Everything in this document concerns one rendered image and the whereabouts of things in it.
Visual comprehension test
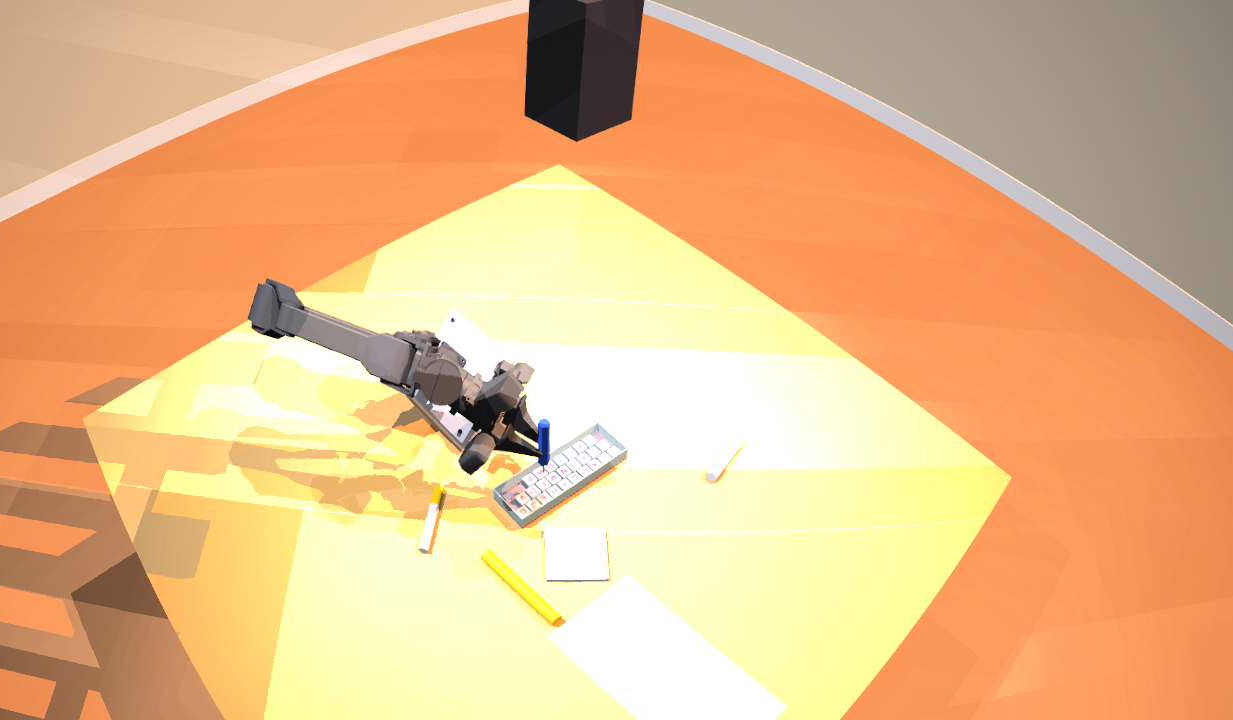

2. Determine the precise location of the blue stylus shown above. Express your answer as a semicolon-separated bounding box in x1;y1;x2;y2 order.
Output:
538;418;551;473

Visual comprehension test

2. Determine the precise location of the white keyboard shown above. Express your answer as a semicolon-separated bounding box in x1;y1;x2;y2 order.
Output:
493;422;628;529

